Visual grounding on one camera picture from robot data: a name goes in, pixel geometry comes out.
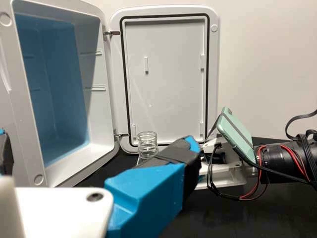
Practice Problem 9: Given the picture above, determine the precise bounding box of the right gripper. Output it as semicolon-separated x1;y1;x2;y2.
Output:
195;138;249;191

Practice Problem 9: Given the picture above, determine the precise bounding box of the white incubator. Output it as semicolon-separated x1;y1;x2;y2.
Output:
0;0;117;189

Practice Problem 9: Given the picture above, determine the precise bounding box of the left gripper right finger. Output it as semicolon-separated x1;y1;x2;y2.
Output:
104;135;202;238

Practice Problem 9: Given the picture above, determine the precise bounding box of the right wrist camera phone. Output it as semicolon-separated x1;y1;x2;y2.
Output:
202;106;257;166

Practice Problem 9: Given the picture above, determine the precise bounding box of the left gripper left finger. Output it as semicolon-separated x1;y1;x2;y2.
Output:
0;127;15;175

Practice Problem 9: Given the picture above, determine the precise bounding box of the incubator door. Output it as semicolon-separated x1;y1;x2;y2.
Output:
108;5;221;156

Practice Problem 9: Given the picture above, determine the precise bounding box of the black cable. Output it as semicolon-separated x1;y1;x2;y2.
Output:
284;108;317;144

